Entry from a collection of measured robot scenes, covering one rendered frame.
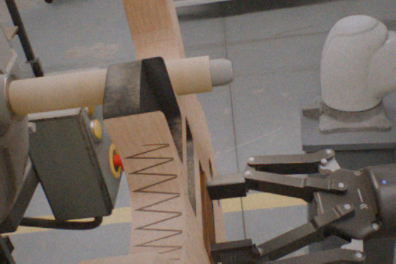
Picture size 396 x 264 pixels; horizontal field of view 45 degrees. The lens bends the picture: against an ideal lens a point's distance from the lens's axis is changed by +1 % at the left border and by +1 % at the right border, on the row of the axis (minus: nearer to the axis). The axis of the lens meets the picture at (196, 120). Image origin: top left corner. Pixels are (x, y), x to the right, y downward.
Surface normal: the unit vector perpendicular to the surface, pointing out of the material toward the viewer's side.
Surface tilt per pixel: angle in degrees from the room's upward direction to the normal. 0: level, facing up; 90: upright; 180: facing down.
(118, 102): 24
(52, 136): 90
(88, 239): 0
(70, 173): 90
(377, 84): 94
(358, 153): 90
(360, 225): 17
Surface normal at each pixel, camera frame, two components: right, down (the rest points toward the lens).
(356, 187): -0.15, -0.65
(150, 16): -0.02, 0.53
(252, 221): -0.14, -0.84
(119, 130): 0.04, 0.74
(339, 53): -0.77, 0.18
